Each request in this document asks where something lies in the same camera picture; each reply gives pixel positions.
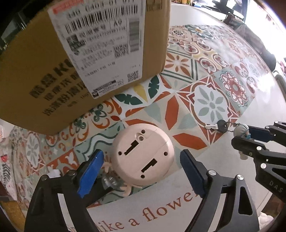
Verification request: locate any small figurine keychain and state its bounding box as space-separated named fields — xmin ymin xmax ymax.
xmin=204 ymin=119 xmax=252 ymax=161

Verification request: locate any pink round octopus gadget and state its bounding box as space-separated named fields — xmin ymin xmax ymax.
xmin=102 ymin=123 xmax=174 ymax=197

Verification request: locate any patterned table runner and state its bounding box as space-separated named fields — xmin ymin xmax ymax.
xmin=9 ymin=25 xmax=269 ymax=211

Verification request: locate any floral fabric tissue cover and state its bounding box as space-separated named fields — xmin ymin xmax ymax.
xmin=1 ymin=125 xmax=18 ymax=201

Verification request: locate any yellow woven placemat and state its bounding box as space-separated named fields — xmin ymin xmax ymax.
xmin=1 ymin=201 xmax=26 ymax=231

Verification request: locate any brown cardboard box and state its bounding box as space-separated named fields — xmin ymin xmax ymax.
xmin=1 ymin=1 xmax=171 ymax=135

